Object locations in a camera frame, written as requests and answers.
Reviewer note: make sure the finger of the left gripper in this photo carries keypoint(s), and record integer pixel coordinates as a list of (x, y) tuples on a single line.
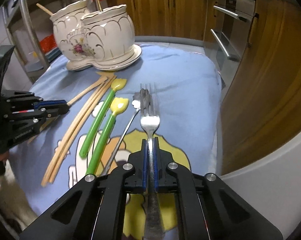
[(38, 102), (24, 125)]

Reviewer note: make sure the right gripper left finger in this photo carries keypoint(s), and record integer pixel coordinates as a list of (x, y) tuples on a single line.
[(93, 208)]

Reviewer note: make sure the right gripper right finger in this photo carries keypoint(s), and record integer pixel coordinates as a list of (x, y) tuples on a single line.
[(207, 208)]

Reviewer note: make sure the green yellow tulip utensil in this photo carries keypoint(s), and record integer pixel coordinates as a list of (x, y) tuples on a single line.
[(116, 85), (118, 106)]

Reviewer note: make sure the silver steel fork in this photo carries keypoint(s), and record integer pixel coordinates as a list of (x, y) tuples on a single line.
[(150, 122)]

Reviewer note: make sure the silver flower-handle spoon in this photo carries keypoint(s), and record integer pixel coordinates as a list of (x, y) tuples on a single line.
[(117, 151)]

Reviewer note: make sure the wooden kitchen cabinets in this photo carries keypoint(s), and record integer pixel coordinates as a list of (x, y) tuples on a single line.
[(261, 109)]

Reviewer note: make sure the person's left hand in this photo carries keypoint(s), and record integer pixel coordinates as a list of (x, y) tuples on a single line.
[(4, 156)]

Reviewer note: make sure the steel shelf rack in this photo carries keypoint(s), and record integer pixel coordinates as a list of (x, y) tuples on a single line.
[(42, 61)]

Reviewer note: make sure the wooden chopstick in holder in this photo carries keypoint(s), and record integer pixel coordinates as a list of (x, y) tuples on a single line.
[(44, 9)]

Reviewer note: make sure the white ceramic utensil holder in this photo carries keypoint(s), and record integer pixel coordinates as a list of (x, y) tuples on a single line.
[(102, 39)]

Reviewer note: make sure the built-in steel oven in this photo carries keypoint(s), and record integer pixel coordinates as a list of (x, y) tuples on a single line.
[(228, 25)]

